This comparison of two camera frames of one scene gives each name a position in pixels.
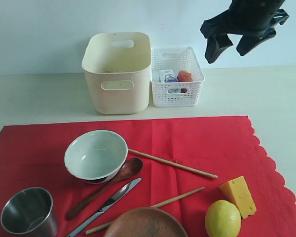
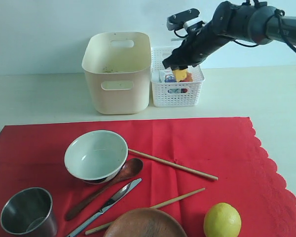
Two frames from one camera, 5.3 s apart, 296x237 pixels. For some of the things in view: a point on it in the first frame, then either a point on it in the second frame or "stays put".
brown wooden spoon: x=132 y=167 stays put
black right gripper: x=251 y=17 -> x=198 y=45
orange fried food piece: x=185 y=76 stays put
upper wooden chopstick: x=188 y=168 stays put
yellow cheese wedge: x=237 y=191 -> x=180 y=74
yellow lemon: x=223 y=219 stays put
